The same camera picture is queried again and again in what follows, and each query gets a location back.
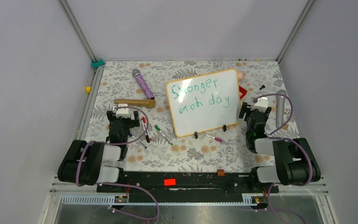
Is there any blue capped marker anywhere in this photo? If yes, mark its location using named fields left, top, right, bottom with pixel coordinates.
left=129, top=133, right=147, bottom=149

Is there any pink capped whiteboard marker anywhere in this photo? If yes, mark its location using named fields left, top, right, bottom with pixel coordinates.
left=200, top=133, right=223, bottom=142

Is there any black capped marker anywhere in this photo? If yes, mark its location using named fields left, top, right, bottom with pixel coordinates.
left=145, top=130, right=151, bottom=143

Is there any red capped marker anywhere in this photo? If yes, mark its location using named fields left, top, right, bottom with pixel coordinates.
left=141, top=117, right=152, bottom=140

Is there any yellow framed whiteboard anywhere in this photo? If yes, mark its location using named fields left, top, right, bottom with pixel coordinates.
left=165, top=69, right=240, bottom=137

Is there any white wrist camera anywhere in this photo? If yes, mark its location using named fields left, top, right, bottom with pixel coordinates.
left=112, top=104, right=139, bottom=121
left=251, top=97, right=269, bottom=113

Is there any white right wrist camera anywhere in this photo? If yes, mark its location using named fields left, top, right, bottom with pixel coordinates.
left=251, top=97, right=269, bottom=113

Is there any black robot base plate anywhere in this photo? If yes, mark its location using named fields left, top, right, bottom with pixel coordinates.
left=96, top=171, right=271, bottom=198

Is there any purple glitter microphone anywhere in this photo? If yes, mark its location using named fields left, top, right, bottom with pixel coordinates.
left=132, top=69, right=155, bottom=100

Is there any golden brown microphone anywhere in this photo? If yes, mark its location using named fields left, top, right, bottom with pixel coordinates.
left=114, top=99, right=156, bottom=108

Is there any teal corner clip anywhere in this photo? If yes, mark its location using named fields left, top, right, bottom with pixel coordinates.
left=91, top=59, right=105, bottom=69

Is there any grey slotted cable duct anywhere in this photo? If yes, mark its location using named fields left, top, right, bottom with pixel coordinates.
left=61, top=194, right=265, bottom=206

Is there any green capped whiteboard marker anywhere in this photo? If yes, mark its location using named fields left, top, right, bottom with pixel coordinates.
left=154, top=125, right=173, bottom=145

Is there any small brown wooden block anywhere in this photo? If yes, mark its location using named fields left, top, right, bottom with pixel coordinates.
left=216, top=169, right=225, bottom=177

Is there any pink peach cylinder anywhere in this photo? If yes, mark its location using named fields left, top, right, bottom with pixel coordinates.
left=237, top=71, right=246, bottom=81

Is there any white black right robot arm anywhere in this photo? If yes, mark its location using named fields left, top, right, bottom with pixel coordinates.
left=239, top=103, right=322, bottom=192

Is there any red tape label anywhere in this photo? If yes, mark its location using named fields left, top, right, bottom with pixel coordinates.
left=163, top=178, right=176, bottom=186

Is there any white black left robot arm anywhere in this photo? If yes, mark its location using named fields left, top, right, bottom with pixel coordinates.
left=57, top=109, right=140, bottom=192

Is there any small yellow cube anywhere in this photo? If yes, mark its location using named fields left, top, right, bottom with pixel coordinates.
left=85, top=86, right=91, bottom=93

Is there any red plastic frame box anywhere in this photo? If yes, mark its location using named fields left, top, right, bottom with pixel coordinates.
left=239, top=86, right=248, bottom=100

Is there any silver grey microphone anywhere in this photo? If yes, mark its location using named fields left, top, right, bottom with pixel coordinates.
left=275, top=90, right=286, bottom=128

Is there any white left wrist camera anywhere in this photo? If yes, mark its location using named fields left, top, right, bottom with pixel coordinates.
left=112, top=104, right=139, bottom=121

